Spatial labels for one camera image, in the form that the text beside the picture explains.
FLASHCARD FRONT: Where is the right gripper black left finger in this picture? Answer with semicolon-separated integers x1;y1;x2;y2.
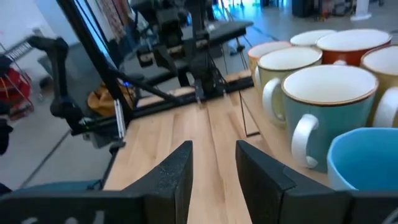
123;140;194;224

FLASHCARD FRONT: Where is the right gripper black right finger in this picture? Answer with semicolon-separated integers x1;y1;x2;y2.
235;139;352;224

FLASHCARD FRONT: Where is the light blue faceted mug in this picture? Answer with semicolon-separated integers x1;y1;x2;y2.
326;126;398;191

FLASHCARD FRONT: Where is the light green mug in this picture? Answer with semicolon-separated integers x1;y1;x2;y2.
254;45;323;130

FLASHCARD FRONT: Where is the yellow dotted mug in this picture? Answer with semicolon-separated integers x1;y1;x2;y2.
247;40;293;78

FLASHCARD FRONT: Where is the blue-and-white patterned mug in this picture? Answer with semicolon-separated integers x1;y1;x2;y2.
289;29;338;47

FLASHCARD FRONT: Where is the red mug with white handle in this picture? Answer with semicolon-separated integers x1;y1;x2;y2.
315;28;392;67

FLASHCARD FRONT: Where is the mustard yellow mug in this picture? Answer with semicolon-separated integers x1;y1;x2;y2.
360;44;398;129

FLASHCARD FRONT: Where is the tan bag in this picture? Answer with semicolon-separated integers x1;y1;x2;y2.
87;83;134;118

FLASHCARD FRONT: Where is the black articulated stand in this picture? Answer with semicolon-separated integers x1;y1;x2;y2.
26;35;83;125

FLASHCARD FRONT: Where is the red cart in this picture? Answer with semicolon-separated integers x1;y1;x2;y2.
0;67;34;121

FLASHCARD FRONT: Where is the black metal table frame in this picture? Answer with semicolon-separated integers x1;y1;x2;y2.
55;0;256;147

